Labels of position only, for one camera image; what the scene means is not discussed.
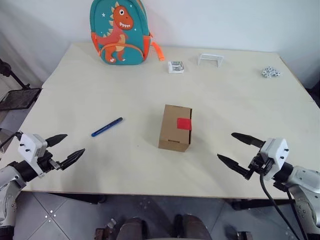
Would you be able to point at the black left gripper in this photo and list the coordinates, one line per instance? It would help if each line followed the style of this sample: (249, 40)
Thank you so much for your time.
(47, 160)

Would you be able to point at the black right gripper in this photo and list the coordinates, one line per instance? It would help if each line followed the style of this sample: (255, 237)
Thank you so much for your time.
(260, 165)

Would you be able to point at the blue pen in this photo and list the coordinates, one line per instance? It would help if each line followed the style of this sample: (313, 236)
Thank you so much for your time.
(107, 127)

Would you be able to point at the brown cardboard box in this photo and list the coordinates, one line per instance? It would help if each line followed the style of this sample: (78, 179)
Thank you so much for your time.
(172, 130)

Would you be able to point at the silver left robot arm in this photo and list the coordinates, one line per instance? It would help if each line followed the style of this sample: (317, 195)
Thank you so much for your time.
(10, 175)

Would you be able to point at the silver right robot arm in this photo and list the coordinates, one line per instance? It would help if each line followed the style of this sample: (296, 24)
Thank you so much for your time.
(303, 185)

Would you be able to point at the small white printed box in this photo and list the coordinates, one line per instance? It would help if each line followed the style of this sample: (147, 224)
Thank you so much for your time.
(176, 67)

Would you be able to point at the red tape patch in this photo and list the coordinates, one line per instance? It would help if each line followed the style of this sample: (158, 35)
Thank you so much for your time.
(184, 124)

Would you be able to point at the black stand tray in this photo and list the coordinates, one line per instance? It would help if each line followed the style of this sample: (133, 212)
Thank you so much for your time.
(20, 98)

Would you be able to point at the silver metal nut cluster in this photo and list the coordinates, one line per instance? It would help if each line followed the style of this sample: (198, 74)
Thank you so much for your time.
(270, 73)

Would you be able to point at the dark rounded shape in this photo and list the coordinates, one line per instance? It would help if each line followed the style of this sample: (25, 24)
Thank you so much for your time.
(133, 228)
(191, 227)

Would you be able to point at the teal dinosaur backpack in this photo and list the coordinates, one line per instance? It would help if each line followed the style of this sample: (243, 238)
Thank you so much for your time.
(120, 32)

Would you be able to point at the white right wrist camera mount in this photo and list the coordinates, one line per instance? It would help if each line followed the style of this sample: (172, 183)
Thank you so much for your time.
(275, 155)

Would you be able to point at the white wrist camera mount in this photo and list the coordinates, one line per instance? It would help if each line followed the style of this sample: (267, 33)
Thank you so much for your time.
(275, 155)
(30, 147)

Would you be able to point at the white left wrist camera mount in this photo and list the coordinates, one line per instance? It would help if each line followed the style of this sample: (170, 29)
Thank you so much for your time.
(30, 147)

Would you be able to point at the white plastic bracket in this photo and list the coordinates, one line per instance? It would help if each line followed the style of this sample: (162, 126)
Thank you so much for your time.
(210, 58)

